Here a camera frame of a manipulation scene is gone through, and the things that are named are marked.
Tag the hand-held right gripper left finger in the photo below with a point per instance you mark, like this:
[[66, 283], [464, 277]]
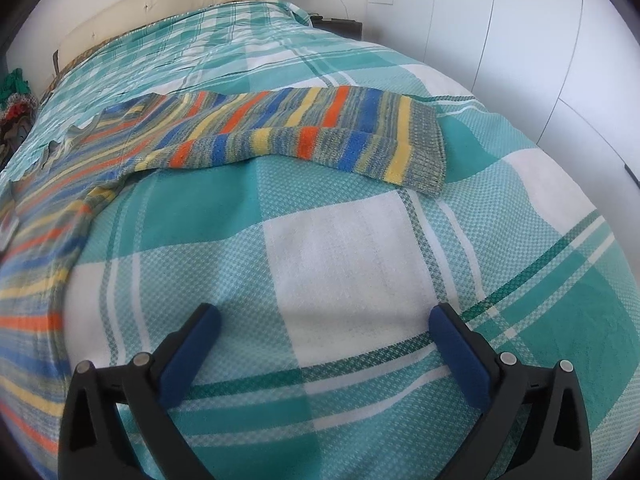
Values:
[[192, 355]]

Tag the dark nightstand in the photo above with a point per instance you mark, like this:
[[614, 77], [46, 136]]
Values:
[[340, 26]]

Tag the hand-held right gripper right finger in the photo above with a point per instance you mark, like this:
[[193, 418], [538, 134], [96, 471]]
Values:
[[462, 355]]

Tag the colourful cloth pile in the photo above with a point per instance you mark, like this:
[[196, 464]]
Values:
[[15, 105]]

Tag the striped knit sweater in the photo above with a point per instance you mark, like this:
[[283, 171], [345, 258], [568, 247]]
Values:
[[280, 125]]

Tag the teal plaid bedspread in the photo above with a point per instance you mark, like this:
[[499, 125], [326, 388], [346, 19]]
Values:
[[350, 240]]

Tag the beige padded headboard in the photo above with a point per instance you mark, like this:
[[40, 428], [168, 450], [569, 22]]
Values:
[[175, 0]]

